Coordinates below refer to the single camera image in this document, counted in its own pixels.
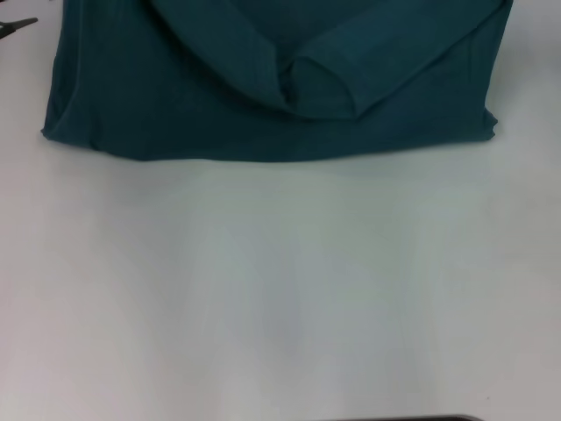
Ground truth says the teal blue printed t-shirt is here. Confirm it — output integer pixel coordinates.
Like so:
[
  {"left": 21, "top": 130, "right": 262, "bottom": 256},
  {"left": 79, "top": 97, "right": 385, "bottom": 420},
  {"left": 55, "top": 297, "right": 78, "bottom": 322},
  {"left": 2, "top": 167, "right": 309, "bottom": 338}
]
[{"left": 39, "top": 0, "right": 515, "bottom": 163}]

